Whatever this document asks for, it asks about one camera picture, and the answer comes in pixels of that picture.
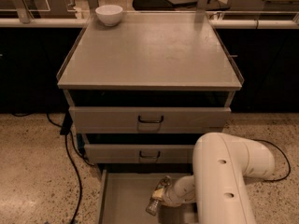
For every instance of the grey middle drawer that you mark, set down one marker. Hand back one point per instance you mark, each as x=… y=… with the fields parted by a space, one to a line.
x=139 y=153

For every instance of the black power adapter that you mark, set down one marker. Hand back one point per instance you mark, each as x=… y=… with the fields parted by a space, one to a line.
x=67 y=123

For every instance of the grey drawer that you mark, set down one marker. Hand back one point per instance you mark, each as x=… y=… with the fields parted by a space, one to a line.
x=88 y=119
x=139 y=153
x=125 y=196

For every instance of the metal post left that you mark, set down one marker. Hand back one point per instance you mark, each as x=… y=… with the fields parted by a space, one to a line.
x=22 y=11

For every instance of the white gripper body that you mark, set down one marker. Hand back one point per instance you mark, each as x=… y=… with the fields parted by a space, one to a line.
x=168 y=194

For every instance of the clear plastic water bottle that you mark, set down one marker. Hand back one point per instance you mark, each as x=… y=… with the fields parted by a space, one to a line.
x=154 y=202

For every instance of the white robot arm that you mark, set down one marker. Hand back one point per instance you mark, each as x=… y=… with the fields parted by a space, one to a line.
x=220 y=163

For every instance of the grey drawer cabinet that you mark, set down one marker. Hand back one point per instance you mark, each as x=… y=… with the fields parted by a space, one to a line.
x=171 y=59

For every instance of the grey top drawer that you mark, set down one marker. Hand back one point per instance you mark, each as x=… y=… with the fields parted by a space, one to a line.
x=88 y=119

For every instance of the grey bottom drawer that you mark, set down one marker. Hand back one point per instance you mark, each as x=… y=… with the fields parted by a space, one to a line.
x=125 y=196

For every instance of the white ceramic bowl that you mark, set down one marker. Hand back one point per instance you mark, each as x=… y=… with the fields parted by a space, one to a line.
x=109 y=15

